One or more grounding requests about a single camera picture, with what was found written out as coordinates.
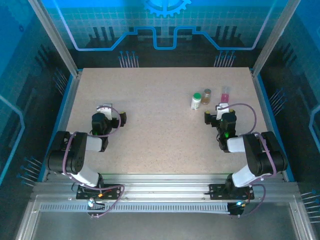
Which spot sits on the amber glass pill bottle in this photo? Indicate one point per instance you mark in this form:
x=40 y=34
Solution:
x=207 y=98

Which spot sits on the grey metal tray frame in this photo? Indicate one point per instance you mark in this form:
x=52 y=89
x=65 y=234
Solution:
x=160 y=227

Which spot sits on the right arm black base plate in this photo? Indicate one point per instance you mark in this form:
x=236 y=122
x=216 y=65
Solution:
x=216 y=191

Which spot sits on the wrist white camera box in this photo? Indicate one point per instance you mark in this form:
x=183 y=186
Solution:
x=221 y=111
x=106 y=110

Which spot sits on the aluminium frame post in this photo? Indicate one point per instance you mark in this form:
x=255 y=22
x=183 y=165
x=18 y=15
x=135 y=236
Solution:
x=55 y=37
x=275 y=37

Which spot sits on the small LED circuit board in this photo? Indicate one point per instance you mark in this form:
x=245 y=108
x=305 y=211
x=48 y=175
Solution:
x=236 y=208
x=91 y=203

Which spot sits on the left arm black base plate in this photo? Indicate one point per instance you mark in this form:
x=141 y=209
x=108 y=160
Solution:
x=113 y=188

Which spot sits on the aluminium mounting rail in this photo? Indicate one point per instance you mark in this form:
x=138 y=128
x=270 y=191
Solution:
x=162 y=182

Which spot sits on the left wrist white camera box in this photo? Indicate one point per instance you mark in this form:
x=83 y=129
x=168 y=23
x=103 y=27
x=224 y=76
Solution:
x=106 y=110

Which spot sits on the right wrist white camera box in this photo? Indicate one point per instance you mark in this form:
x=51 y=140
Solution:
x=221 y=111

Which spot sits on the white pill bottle green cap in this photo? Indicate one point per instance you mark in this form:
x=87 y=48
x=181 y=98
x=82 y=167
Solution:
x=195 y=102

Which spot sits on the blue aluminium table side rail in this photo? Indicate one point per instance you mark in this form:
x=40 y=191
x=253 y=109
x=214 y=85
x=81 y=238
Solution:
x=268 y=120
x=63 y=120

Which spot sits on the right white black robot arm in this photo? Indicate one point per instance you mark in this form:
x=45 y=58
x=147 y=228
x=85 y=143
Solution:
x=236 y=145

